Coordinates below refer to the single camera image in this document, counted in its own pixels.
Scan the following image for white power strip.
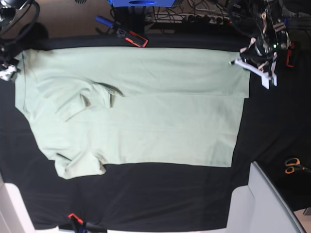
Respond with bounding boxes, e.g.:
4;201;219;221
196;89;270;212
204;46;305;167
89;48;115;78
182;14;231;25

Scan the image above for blue box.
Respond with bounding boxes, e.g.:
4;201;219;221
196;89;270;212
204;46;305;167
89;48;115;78
108;0;183;7

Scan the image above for white furniture left corner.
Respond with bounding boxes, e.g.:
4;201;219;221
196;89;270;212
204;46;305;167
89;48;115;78
0;179;60;233

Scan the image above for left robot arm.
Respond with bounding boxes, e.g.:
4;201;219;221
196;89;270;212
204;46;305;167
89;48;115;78
227;0;291;89

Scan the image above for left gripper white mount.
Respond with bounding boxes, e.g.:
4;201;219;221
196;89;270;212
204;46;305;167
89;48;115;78
229;37;278;89

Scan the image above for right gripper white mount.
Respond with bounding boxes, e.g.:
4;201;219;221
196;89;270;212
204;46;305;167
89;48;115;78
0;45;21;82

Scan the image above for blue handled tool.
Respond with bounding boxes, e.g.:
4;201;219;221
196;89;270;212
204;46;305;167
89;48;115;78
95;16;114;28

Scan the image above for light green T-shirt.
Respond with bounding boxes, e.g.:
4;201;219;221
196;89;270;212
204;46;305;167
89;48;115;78
15;47;250;179

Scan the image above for red black clamp top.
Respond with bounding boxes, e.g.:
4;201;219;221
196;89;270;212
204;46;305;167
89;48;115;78
116;28;148;48

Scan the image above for red clamp bottom edge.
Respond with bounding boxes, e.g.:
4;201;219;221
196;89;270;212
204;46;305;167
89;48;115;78
68;213;84;225

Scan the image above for grey white chair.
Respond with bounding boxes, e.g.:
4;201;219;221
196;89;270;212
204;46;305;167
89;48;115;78
225;161;308;233

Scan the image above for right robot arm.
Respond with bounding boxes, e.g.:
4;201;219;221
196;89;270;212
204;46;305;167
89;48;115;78
0;0;40;81

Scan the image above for red clamp edge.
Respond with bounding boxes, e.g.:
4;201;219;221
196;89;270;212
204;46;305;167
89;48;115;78
68;213;84;225
286;42;300;68

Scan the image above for orange handled scissors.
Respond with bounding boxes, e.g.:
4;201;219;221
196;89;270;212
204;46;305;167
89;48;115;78
284;157;311;174

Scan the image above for red clamp right edge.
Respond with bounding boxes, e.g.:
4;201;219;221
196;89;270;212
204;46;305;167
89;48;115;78
286;42;300;68

